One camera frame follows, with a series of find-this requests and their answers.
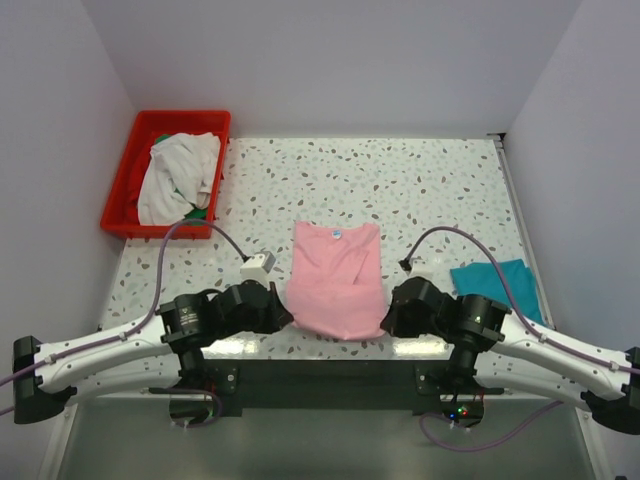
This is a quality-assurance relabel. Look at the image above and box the green t shirt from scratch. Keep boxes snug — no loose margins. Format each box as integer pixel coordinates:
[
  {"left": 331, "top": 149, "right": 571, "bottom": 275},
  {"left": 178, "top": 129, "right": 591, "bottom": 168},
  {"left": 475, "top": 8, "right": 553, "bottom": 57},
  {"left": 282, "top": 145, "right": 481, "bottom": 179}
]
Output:
[{"left": 152, "top": 132, "right": 211, "bottom": 226}]

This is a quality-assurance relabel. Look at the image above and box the pink t shirt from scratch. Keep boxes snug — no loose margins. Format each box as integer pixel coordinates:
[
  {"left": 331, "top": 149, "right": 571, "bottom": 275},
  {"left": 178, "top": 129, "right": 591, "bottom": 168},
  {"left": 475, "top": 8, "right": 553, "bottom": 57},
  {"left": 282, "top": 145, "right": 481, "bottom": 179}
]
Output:
[{"left": 285, "top": 222, "right": 387, "bottom": 341}]

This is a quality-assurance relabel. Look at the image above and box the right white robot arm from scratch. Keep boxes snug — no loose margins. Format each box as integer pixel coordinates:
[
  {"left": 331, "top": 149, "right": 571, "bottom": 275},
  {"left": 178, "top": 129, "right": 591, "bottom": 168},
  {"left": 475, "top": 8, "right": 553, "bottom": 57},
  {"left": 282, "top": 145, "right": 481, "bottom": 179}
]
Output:
[{"left": 381, "top": 277, "right": 639, "bottom": 435}]

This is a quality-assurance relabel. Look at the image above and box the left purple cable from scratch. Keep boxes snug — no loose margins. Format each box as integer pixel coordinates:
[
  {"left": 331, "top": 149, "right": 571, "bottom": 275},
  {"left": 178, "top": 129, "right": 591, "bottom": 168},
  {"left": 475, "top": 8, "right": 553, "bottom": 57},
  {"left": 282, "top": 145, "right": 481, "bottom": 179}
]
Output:
[{"left": 0, "top": 221, "right": 251, "bottom": 429}]

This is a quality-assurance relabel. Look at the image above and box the purple cable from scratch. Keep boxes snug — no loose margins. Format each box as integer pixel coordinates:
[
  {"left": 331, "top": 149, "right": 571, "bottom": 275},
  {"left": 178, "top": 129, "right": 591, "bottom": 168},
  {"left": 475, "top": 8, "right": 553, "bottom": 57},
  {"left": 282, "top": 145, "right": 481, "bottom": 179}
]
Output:
[
  {"left": 399, "top": 225, "right": 640, "bottom": 454},
  {"left": 0, "top": 221, "right": 251, "bottom": 429}
]

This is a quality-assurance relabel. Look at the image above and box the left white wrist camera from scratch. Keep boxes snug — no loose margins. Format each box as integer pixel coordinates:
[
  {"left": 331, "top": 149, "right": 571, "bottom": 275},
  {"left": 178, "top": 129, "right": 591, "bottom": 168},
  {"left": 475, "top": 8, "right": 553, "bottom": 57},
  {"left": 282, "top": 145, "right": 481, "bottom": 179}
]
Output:
[{"left": 240, "top": 251, "right": 276, "bottom": 288}]

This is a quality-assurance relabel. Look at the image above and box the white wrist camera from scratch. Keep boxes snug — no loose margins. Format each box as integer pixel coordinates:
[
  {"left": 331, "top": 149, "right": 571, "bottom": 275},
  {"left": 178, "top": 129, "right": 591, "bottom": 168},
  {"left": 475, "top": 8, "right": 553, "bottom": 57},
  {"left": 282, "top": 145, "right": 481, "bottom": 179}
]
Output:
[
  {"left": 240, "top": 251, "right": 276, "bottom": 288},
  {"left": 399, "top": 258, "right": 433, "bottom": 280}
]

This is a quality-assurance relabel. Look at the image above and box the white t shirt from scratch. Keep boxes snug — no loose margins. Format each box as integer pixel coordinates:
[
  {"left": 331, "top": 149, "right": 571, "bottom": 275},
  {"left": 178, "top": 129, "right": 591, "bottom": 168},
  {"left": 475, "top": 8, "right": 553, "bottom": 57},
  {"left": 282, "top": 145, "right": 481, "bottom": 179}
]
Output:
[{"left": 137, "top": 130, "right": 222, "bottom": 227}]

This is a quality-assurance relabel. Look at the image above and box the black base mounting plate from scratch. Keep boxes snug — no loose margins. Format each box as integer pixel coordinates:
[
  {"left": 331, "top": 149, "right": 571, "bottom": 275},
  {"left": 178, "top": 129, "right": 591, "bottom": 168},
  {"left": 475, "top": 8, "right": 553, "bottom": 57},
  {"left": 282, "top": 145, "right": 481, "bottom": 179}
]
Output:
[{"left": 148, "top": 357, "right": 506, "bottom": 419}]

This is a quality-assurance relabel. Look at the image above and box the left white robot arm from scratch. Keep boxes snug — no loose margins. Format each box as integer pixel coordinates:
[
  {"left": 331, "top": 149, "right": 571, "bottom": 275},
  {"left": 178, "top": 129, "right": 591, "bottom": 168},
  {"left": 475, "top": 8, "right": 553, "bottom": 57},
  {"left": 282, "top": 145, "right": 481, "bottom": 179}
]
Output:
[{"left": 6, "top": 280, "right": 293, "bottom": 425}]

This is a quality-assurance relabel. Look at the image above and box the red plastic bin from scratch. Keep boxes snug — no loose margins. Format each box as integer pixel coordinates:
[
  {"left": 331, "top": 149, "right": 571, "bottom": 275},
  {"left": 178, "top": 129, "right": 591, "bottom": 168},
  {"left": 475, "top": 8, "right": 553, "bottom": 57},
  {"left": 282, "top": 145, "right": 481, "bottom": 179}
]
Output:
[{"left": 100, "top": 110, "right": 232, "bottom": 240}]

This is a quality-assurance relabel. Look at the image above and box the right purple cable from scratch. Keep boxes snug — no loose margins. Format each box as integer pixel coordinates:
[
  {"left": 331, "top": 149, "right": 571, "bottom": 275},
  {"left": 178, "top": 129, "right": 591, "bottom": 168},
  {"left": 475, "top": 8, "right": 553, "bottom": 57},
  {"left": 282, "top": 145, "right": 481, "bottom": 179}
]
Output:
[{"left": 399, "top": 225, "right": 640, "bottom": 454}]

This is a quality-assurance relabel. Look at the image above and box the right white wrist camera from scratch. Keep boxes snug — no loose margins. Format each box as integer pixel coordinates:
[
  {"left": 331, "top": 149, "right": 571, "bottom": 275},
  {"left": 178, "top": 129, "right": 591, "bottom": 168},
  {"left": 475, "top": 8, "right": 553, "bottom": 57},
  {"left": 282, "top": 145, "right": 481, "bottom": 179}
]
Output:
[{"left": 399, "top": 258, "right": 433, "bottom": 280}]

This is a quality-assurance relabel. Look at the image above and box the teal folded t shirt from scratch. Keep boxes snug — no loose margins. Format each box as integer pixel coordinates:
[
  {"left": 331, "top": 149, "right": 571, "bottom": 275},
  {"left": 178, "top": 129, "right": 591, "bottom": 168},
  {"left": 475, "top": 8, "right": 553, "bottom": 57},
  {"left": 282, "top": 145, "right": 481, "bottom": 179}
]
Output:
[{"left": 450, "top": 259, "right": 545, "bottom": 325}]

